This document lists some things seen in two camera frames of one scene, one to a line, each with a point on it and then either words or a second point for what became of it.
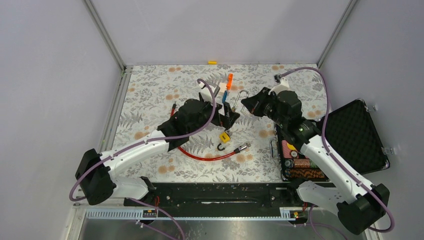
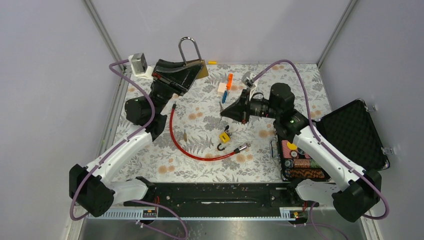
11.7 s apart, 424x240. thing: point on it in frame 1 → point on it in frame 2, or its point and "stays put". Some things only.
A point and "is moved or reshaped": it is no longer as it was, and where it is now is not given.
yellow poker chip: (291, 147) stays put
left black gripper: (227, 120) → (178, 81)
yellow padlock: (225, 138) stays put
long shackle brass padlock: (233, 108) is moved or reshaped
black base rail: (220, 195) stays put
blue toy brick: (224, 96) stays put
